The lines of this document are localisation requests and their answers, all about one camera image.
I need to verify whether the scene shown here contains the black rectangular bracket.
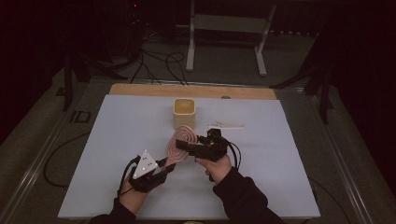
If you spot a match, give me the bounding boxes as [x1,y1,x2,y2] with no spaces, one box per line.
[69,110,92,124]

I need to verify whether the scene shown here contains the hand-held gripper cable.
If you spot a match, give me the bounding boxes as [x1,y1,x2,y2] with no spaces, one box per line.
[226,141,243,171]
[117,155,142,198]

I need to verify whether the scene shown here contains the dark metal stand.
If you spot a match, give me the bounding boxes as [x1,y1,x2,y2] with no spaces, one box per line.
[270,31,335,125]
[62,50,127,112]

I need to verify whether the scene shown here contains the pale blue table mat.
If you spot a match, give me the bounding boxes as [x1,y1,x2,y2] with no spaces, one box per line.
[57,94,321,219]

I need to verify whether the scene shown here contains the square bamboo cup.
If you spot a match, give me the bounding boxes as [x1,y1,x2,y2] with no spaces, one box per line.
[173,97,196,131]

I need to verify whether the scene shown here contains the tangled black cables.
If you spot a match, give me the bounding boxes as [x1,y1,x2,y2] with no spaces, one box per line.
[129,31,190,87]

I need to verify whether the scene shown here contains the white metal stand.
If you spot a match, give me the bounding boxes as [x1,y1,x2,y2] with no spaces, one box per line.
[185,0,278,77]

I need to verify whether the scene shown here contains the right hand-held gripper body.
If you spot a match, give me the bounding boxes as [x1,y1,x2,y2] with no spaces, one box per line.
[188,120,246,162]

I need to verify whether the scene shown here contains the left hand-held gripper cable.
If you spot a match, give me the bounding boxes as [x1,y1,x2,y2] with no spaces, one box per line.
[117,155,142,198]

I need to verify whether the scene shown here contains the person's left hand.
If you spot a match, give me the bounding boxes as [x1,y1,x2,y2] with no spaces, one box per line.
[120,178,149,216]

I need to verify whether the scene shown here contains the person's right hand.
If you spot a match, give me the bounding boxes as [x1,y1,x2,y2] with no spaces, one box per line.
[195,154,233,186]

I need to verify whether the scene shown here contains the right hand-held gripper cable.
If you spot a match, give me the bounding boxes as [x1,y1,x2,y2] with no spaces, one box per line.
[226,141,243,171]

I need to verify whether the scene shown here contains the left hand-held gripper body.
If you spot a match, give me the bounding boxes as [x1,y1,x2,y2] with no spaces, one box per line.
[129,149,169,194]

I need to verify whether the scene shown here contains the pink hairbrush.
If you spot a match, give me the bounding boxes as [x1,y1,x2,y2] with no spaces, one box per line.
[163,124,199,168]

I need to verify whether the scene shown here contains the black floor cable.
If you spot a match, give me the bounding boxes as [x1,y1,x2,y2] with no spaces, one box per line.
[43,132,92,189]

